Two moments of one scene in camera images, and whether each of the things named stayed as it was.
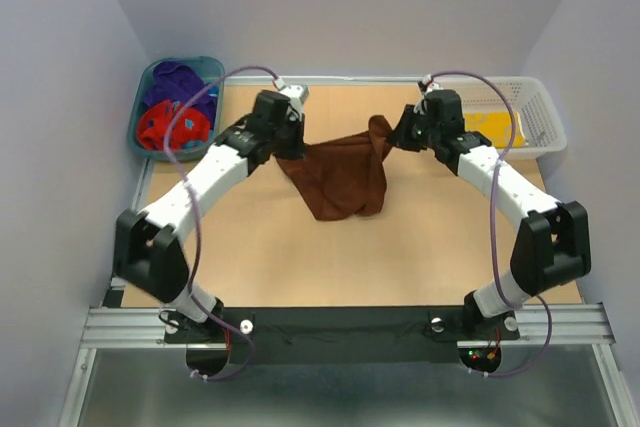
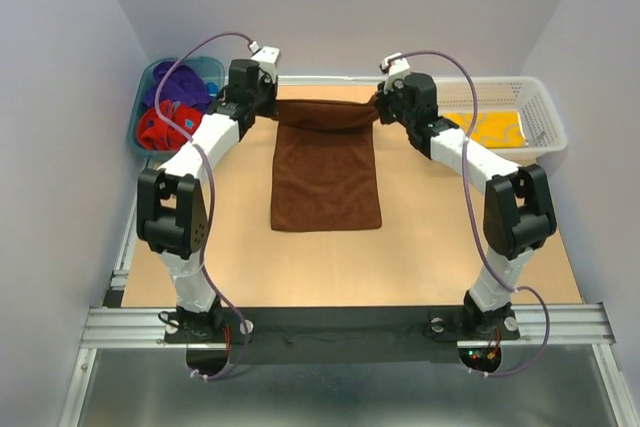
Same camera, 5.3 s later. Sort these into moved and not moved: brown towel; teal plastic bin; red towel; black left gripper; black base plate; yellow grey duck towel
Moved: brown towel; black left gripper
Not moved: yellow grey duck towel; teal plastic bin; black base plate; red towel
